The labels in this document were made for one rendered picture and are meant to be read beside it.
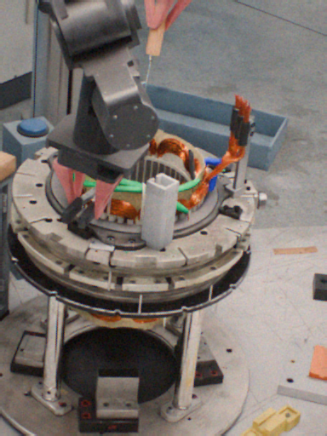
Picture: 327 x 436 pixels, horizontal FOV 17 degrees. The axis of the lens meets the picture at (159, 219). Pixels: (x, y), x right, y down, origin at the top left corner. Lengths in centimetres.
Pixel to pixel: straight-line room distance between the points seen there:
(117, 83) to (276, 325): 77
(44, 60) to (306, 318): 60
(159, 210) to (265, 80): 308
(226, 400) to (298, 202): 208
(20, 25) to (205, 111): 214
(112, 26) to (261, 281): 84
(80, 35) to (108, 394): 58
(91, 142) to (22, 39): 273
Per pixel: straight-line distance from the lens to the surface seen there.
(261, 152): 171
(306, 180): 377
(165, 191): 133
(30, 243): 143
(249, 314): 182
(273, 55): 463
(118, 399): 155
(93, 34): 115
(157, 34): 138
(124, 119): 113
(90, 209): 128
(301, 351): 174
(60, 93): 191
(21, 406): 158
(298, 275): 193
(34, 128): 173
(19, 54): 395
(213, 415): 160
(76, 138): 124
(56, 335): 150
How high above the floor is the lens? 187
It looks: 33 degrees down
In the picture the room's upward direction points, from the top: 6 degrees clockwise
